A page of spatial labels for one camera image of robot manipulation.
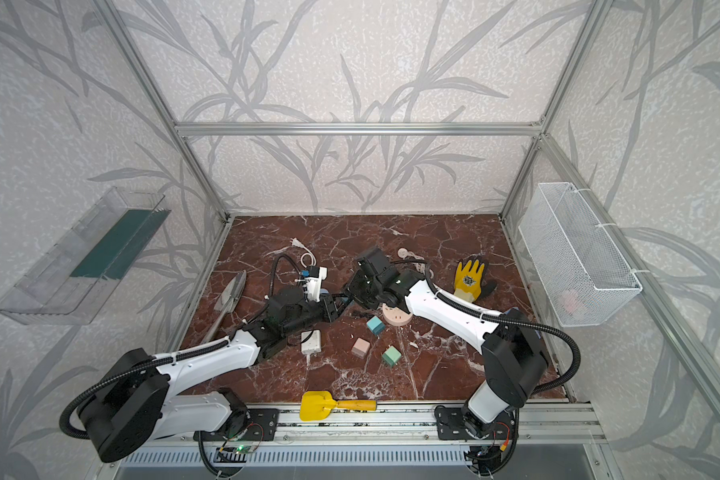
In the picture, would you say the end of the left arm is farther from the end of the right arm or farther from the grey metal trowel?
the grey metal trowel

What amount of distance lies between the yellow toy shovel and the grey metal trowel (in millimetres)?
362

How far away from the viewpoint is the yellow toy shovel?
0.76 meters

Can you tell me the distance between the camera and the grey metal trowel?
918 mm

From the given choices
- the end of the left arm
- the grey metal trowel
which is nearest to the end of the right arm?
the end of the left arm
